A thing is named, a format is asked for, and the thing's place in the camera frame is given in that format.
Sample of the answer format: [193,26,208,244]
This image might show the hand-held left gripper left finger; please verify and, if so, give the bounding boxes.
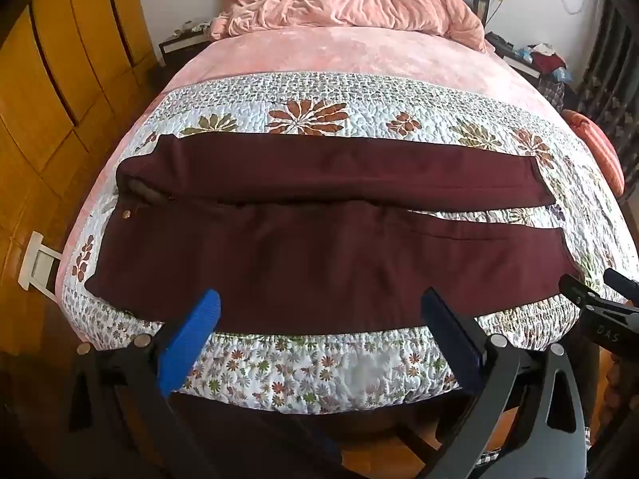
[69,288,221,479]

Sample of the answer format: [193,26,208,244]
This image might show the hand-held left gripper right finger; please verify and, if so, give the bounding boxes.
[421,286,591,479]

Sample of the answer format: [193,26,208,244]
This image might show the patterned dark curtain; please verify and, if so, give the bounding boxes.
[574,0,639,195]

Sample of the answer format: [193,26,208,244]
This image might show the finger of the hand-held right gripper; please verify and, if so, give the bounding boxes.
[603,268,639,303]
[558,273,639,360]

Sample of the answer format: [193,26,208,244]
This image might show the wooden wardrobe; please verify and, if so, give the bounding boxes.
[0,0,161,360]

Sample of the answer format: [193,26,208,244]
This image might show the white stool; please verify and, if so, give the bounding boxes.
[18,231,65,303]

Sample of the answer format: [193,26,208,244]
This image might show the floral quilted bedspread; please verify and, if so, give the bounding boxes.
[55,71,637,416]

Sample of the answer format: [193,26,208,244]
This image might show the maroon pants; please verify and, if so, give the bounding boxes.
[84,133,582,335]

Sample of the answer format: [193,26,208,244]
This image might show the orange cushion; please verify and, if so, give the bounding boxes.
[563,109,626,198]

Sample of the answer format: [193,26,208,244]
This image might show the dark nightstand with clothes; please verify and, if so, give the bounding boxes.
[486,31,570,91]

